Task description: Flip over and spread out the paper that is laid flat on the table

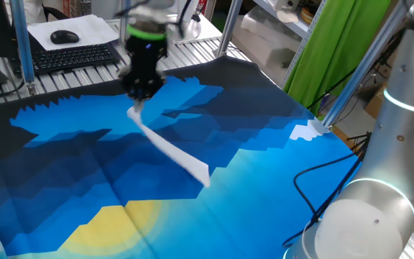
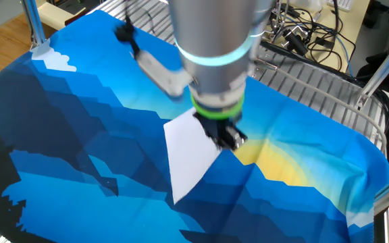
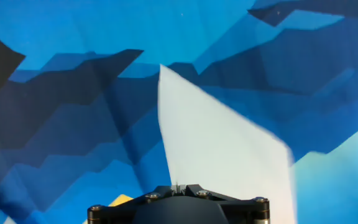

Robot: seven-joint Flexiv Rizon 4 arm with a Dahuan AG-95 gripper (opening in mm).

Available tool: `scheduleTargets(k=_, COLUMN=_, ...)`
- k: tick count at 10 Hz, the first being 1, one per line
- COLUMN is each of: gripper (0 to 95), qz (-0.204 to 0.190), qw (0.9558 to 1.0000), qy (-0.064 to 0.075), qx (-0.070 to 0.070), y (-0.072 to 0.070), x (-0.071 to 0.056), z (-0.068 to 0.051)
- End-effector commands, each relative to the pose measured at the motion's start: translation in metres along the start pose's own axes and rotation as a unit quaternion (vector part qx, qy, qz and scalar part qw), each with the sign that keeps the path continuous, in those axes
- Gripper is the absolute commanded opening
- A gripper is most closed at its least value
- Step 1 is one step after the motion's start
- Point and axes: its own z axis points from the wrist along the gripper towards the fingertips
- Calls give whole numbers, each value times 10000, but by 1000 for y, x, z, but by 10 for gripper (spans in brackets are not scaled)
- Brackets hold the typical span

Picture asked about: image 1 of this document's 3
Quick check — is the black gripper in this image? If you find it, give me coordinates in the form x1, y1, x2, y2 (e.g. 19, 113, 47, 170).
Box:
117, 23, 169, 101

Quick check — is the white cloth strip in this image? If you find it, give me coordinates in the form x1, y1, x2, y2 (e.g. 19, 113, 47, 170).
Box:
126, 101, 211, 188

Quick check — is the blue mountain print tablecloth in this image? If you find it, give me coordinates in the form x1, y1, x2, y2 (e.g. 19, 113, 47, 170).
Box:
0, 55, 362, 259

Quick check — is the black computer keyboard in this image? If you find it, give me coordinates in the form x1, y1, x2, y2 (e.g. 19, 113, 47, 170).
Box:
9, 42, 123, 76

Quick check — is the white paper mouse pad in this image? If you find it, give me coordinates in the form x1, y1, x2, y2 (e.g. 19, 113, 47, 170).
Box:
27, 14, 120, 52

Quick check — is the black computer mouse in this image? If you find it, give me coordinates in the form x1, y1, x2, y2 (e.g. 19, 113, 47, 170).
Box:
50, 29, 81, 45

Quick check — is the white foam box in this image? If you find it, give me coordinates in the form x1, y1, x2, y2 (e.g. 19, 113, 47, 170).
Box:
231, 5, 303, 69

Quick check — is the white metal shelf rack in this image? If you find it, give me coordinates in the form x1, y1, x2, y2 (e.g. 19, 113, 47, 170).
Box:
253, 0, 328, 89

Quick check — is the green curtain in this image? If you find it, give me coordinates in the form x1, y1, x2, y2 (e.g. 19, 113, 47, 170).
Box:
284, 0, 392, 117

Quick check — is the diagonal silver aluminium strut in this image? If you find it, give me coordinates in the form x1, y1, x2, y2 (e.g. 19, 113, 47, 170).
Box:
321, 0, 409, 129

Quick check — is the brown cardboard box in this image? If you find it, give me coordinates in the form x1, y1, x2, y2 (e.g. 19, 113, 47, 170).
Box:
364, 83, 387, 119

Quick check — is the silver aluminium frame post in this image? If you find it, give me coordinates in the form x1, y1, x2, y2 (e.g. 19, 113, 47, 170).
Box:
215, 0, 244, 58

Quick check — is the blue aluminium frame post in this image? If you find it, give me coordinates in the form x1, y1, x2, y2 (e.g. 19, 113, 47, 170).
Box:
9, 0, 37, 96

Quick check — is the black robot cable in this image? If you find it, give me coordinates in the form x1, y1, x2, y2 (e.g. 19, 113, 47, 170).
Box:
282, 132, 372, 249

